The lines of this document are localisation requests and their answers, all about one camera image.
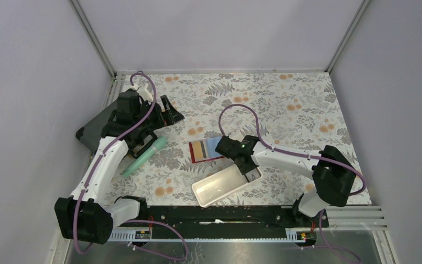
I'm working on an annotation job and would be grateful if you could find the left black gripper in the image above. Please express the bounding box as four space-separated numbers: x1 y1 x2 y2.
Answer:
134 95 184 130

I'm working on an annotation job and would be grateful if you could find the red card holder wallet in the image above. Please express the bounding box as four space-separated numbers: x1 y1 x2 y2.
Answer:
188 136 223 163

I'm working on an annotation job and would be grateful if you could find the gold credit card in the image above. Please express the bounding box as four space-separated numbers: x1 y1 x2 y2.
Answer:
190 140 209 162

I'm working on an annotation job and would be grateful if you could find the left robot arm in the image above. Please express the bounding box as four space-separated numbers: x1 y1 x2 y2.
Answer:
54 89 184 244

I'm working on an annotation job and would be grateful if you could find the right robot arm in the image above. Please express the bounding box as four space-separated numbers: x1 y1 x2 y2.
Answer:
215 135 357 227

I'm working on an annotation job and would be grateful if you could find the white plastic tray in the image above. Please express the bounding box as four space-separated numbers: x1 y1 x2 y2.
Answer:
191 164 262 208

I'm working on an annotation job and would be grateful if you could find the mint green tube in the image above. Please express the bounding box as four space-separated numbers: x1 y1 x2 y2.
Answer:
121 136 168 178

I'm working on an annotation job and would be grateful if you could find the black hard case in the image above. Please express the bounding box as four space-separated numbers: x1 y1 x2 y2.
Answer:
75 98 159 158

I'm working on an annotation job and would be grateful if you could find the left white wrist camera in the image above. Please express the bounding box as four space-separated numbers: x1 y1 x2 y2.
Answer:
125 84 154 102

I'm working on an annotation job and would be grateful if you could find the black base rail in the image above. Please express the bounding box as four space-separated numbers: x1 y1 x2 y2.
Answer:
105 205 383 244

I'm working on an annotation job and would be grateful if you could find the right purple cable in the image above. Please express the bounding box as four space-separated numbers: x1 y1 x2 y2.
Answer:
218 104 368 264

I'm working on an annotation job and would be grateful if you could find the purple cable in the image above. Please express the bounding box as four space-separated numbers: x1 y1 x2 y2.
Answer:
73 72 190 262
218 104 368 264

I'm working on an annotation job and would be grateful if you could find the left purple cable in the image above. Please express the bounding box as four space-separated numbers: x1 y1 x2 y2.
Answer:
73 72 190 262

